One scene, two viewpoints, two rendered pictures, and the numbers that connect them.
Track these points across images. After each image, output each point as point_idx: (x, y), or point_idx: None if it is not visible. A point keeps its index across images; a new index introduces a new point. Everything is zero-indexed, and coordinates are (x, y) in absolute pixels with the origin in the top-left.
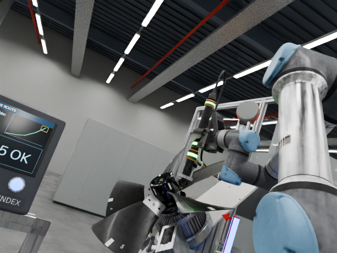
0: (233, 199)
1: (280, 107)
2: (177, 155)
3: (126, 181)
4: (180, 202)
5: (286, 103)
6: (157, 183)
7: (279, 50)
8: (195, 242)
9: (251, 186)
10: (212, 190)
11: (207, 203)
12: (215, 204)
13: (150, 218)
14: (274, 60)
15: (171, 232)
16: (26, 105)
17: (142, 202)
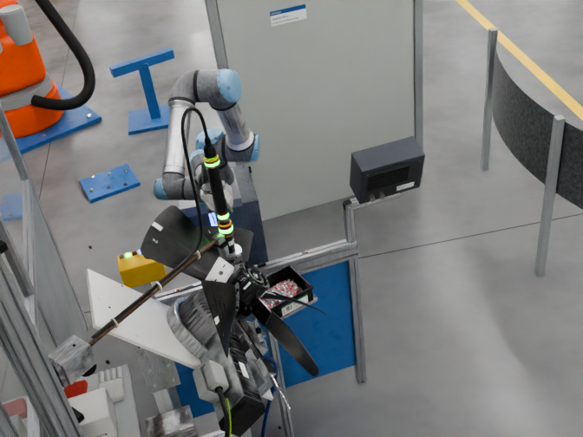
0: (127, 294)
1: (239, 109)
2: (215, 290)
3: (298, 338)
4: (247, 241)
5: (239, 106)
6: (261, 277)
7: (234, 76)
8: None
9: (92, 276)
10: (130, 333)
11: (154, 328)
12: (147, 315)
13: None
14: (236, 83)
15: None
16: (370, 147)
17: (275, 293)
